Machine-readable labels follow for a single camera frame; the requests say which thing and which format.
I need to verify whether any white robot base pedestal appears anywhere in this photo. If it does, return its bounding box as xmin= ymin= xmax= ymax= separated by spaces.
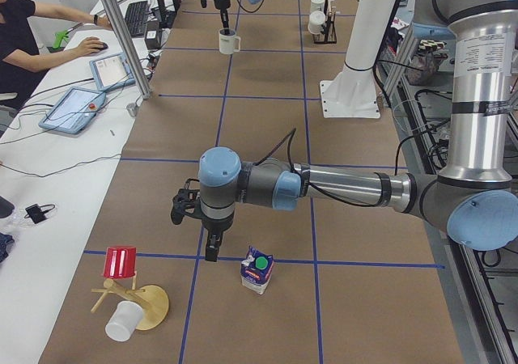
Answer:
xmin=320 ymin=0 xmax=399 ymax=119

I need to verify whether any person in black shirt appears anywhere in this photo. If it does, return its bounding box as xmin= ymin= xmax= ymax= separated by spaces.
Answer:
xmin=1 ymin=0 xmax=112 ymax=111

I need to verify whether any red plastic cup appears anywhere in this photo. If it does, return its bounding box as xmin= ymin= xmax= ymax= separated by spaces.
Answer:
xmin=102 ymin=245 xmax=137 ymax=279

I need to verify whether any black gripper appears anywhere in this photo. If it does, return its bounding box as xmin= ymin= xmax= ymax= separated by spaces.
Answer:
xmin=214 ymin=0 xmax=230 ymax=31
xmin=202 ymin=214 xmax=234 ymax=262

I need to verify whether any black keyboard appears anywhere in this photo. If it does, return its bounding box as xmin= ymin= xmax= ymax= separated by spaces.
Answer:
xmin=125 ymin=1 xmax=148 ymax=37

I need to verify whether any near blue teach pendant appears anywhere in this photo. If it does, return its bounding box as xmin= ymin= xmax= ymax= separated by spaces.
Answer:
xmin=38 ymin=87 xmax=106 ymax=135

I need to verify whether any wooden cup tree stand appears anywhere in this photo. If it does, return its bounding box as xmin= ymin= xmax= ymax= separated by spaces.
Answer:
xmin=91 ymin=274 xmax=169 ymax=331

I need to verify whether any blue teach pendant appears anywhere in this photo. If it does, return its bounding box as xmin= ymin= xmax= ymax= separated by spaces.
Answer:
xmin=89 ymin=53 xmax=135 ymax=91
xmin=38 ymin=87 xmax=106 ymax=135

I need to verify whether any green clamp tool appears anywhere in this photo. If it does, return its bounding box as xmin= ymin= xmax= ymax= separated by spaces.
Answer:
xmin=49 ymin=30 xmax=70 ymax=52

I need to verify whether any white milk carton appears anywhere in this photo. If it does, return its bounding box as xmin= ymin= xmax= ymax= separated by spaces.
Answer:
xmin=240 ymin=246 xmax=274 ymax=294

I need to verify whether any white rack cup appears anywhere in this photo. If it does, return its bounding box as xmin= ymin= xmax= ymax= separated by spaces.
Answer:
xmin=308 ymin=11 xmax=326 ymax=35
xmin=309 ymin=0 xmax=325 ymax=13

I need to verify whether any aluminium frame post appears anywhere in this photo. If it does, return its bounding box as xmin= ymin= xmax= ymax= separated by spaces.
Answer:
xmin=100 ymin=0 xmax=151 ymax=99

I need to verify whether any lower white rack cup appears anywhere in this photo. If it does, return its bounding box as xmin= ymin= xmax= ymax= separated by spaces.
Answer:
xmin=308 ymin=11 xmax=326 ymax=35

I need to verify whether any far blue teach pendant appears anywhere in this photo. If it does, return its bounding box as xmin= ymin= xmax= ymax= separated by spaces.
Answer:
xmin=89 ymin=53 xmax=135 ymax=91

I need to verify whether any white plastic cup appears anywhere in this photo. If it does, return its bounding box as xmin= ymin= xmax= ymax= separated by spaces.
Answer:
xmin=104 ymin=300 xmax=144 ymax=342

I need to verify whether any small black adapter box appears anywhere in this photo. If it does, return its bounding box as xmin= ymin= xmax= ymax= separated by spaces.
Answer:
xmin=25 ymin=204 xmax=56 ymax=224

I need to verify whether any upper white rack cup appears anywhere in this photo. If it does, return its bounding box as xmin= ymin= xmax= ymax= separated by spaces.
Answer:
xmin=309 ymin=0 xmax=325 ymax=13

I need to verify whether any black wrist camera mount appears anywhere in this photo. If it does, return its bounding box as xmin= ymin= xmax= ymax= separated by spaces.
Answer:
xmin=170 ymin=178 xmax=202 ymax=225

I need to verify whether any person hand on mouse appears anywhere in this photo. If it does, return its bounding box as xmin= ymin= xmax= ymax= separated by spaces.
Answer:
xmin=73 ymin=37 xmax=103 ymax=57

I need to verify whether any black wire cup rack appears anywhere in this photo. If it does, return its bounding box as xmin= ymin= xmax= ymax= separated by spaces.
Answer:
xmin=311 ymin=0 xmax=338 ymax=44

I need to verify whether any white ceramic mug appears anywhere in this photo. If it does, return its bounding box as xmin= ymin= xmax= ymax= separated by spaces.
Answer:
xmin=219 ymin=28 xmax=241 ymax=55

